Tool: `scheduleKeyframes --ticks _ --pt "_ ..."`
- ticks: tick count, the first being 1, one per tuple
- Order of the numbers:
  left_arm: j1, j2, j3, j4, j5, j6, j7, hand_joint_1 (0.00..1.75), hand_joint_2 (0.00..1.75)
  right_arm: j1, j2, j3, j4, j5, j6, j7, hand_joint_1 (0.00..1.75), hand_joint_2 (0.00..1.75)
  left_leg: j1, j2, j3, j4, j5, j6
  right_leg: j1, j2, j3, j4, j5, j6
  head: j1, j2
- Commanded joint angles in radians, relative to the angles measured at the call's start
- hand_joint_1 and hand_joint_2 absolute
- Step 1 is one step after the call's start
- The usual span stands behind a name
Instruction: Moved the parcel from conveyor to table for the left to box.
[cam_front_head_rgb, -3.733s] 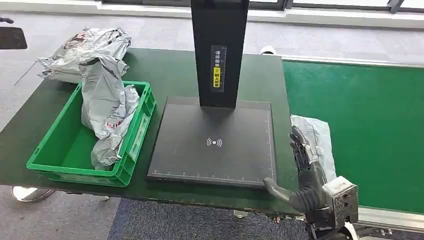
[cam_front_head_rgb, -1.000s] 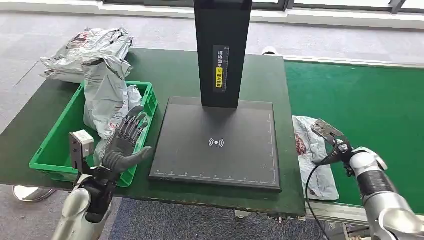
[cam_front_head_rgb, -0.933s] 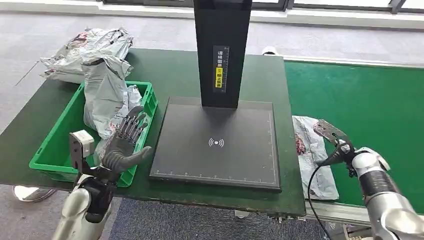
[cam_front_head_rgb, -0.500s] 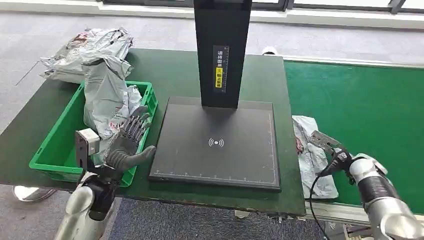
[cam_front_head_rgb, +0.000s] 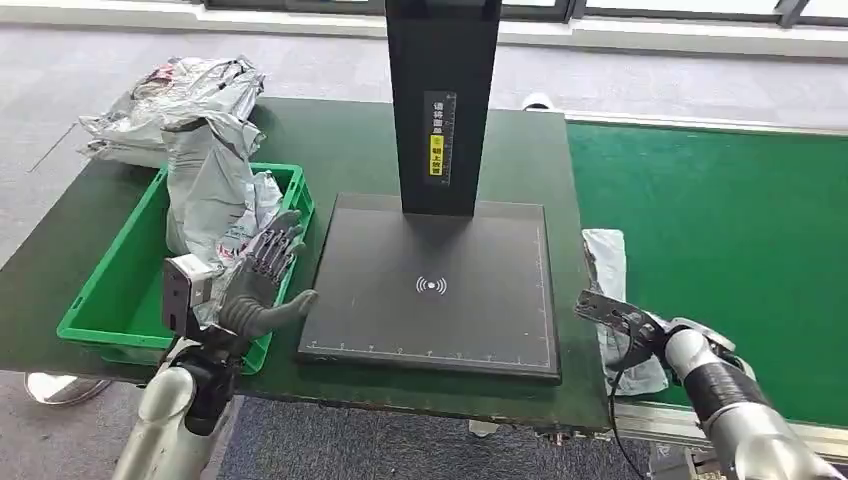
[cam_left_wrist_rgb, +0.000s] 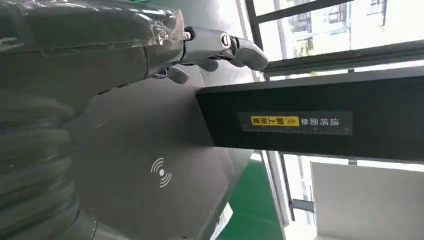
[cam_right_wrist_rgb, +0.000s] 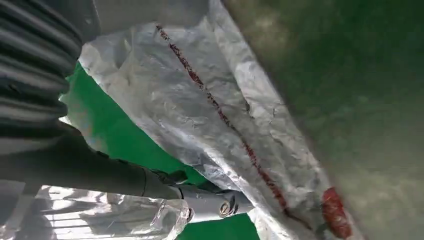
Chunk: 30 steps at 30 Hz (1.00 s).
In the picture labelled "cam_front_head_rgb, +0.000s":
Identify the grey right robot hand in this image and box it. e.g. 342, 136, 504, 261
671, 315, 757, 383

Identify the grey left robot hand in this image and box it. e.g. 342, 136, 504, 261
218, 209, 320, 341

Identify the white parcel with black print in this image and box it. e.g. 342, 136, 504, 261
160, 116, 268, 274

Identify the small grey parcel bag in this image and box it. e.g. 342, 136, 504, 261
581, 228, 671, 398

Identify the green conveyor belt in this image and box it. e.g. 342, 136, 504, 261
566, 122, 848, 429

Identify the green plastic crate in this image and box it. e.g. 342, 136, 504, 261
56, 162, 317, 378

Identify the flat white parcel bag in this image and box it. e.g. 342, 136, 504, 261
79, 135, 171, 169

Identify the round metal table foot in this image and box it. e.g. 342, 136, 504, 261
24, 372, 111, 407

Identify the crumpled silver parcel with print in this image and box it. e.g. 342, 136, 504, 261
78, 54, 267, 151

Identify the black scanner stand with base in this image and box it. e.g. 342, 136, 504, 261
296, 0, 563, 386

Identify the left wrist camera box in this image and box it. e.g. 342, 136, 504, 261
161, 254, 224, 340

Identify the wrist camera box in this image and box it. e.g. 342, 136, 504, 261
161, 254, 224, 340
573, 288, 668, 354

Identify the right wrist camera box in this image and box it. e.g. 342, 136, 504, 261
573, 288, 668, 354

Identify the metal conveyor frame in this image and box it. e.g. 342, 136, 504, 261
563, 109, 848, 466

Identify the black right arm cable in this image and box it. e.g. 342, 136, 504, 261
607, 343, 649, 480

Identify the dark window frame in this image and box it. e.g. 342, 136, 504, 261
201, 0, 848, 30

